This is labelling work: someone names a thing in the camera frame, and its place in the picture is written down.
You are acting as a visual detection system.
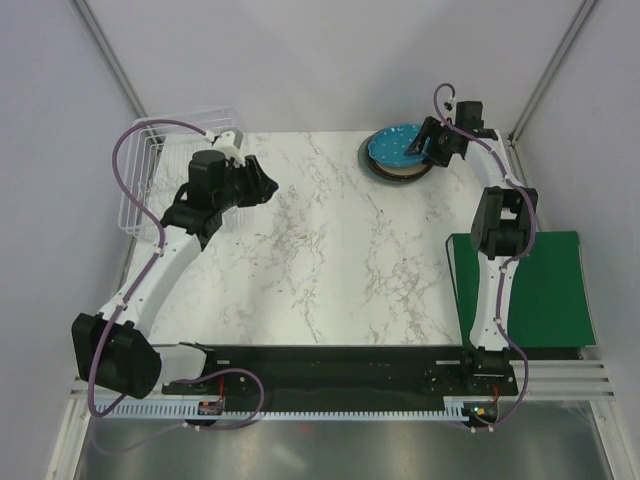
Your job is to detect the blue scalloped plate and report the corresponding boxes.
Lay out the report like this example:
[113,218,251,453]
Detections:
[366,123,427,169]

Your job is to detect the brown rimmed beige plate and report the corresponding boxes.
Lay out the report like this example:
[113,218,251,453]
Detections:
[366,156,432,182]

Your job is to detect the pale green ceramic plate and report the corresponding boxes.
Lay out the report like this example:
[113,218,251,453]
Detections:
[357,135,419,186]

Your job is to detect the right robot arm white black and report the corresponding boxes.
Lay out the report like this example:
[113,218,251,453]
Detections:
[405,98,537,353]

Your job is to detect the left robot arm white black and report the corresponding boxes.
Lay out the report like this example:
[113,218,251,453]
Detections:
[71,149,278,399]

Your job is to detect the green mat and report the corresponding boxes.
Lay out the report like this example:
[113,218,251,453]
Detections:
[446,231,596,349]

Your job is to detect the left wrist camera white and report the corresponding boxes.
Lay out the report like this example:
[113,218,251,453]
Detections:
[204,128,245,168]

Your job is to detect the white wire dish rack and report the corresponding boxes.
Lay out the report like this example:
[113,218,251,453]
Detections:
[118,107,238,242]

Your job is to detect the left aluminium frame post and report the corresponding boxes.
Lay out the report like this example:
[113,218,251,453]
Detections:
[69,0,149,119]

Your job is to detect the aluminium frame post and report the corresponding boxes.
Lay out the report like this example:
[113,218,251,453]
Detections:
[505,0,601,146]
[69,0,149,119]

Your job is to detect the right aluminium frame post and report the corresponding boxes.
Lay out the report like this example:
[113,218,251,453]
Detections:
[505,0,601,146]

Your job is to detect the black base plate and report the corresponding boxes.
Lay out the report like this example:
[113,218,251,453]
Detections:
[162,346,519,417]

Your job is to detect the left cable duct white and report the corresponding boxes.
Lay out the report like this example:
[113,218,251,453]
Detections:
[106,398,225,420]

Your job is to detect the cable duct white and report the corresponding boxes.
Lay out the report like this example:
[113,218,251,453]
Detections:
[443,396,500,422]
[106,398,225,420]

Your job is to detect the right cable duct white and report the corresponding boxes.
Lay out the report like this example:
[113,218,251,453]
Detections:
[443,396,500,422]

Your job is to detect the aluminium rail front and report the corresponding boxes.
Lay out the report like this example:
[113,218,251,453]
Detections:
[69,357,617,400]

